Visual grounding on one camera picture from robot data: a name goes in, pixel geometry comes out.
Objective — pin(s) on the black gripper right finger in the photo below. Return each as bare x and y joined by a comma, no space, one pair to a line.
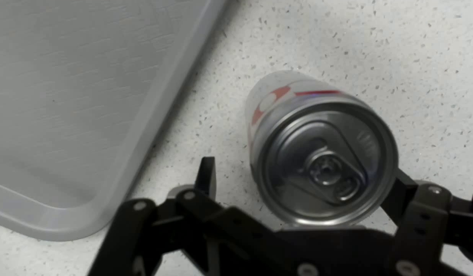
428,217

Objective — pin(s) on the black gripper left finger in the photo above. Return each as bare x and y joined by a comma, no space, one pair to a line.
217,240

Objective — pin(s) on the grey plastic tray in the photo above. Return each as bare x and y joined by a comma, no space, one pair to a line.
85,89

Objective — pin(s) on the silver diet soda can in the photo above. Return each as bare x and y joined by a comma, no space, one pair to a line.
321,157

